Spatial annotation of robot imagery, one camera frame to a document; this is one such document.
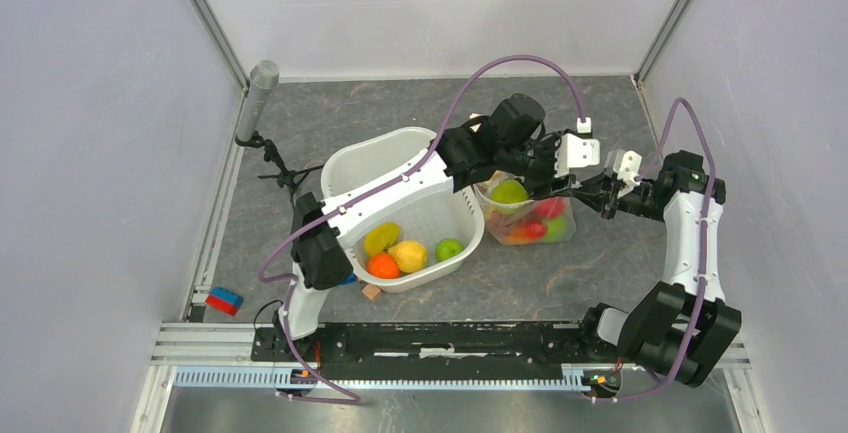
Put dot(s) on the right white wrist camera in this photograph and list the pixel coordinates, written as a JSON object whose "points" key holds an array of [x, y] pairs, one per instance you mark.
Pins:
{"points": [[623, 167]]}

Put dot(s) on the green pear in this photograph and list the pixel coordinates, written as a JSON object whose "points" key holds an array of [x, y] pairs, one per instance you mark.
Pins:
{"points": [[557, 229]]}

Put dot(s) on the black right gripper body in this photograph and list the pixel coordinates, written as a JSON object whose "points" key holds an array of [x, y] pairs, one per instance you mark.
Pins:
{"points": [[630, 204]]}

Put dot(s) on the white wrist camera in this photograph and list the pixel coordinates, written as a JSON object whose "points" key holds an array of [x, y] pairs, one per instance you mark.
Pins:
{"points": [[623, 167], [577, 149]]}

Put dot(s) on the black microphone tripod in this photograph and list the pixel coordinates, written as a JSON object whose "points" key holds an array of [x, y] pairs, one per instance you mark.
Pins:
{"points": [[286, 178]]}

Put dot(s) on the white plastic basket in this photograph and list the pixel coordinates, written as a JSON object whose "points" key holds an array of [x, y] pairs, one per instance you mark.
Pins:
{"points": [[371, 158]]}

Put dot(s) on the clear dotted zip bag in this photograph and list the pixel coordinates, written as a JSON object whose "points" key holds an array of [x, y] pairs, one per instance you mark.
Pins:
{"points": [[523, 211]]}

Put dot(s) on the aluminium rail frame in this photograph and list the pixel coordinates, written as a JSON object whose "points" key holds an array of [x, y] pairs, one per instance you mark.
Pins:
{"points": [[219, 355]]}

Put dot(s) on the red blue block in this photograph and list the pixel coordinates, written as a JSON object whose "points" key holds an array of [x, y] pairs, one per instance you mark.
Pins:
{"points": [[224, 300]]}

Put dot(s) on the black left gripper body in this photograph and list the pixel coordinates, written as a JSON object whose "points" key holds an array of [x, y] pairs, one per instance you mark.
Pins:
{"points": [[538, 170]]}

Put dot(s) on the red grape bunch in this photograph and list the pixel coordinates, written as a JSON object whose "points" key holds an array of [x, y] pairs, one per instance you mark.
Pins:
{"points": [[500, 224]]}

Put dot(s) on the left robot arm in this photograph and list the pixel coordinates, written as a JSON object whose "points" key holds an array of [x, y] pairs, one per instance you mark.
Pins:
{"points": [[509, 140]]}

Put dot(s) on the small green lime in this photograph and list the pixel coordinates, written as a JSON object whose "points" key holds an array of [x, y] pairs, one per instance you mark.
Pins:
{"points": [[448, 248]]}

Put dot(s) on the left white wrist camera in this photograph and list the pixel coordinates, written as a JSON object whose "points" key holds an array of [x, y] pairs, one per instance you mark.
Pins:
{"points": [[577, 149]]}

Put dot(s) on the red apple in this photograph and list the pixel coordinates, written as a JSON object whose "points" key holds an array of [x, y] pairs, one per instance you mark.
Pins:
{"points": [[550, 208]]}

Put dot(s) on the red orange mango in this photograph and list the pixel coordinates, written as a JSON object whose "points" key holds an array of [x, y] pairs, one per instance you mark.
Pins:
{"points": [[526, 232]]}

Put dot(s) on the orange fruit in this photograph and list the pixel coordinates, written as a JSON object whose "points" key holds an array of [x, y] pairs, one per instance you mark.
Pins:
{"points": [[383, 266]]}

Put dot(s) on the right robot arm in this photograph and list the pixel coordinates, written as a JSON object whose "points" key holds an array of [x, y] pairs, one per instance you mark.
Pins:
{"points": [[683, 326]]}

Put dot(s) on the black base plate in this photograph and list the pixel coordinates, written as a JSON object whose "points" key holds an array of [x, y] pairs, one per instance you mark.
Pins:
{"points": [[523, 350]]}

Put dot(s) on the yellow bumpy lemon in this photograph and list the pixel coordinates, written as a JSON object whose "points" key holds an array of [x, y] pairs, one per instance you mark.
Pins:
{"points": [[410, 256]]}

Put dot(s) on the blue green stacked blocks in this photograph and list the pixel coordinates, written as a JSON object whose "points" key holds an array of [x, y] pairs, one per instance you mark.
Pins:
{"points": [[350, 279]]}

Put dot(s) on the small wooden cube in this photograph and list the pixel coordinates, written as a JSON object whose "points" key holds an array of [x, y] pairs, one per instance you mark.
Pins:
{"points": [[371, 292]]}

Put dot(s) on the green apple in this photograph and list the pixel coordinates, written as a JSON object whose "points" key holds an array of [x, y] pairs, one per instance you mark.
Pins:
{"points": [[509, 191]]}

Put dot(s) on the yellow starfruit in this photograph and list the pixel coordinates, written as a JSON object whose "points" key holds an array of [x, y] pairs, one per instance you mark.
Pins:
{"points": [[381, 238]]}

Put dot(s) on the grey microphone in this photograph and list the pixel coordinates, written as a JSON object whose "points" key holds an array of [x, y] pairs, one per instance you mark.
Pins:
{"points": [[264, 79]]}

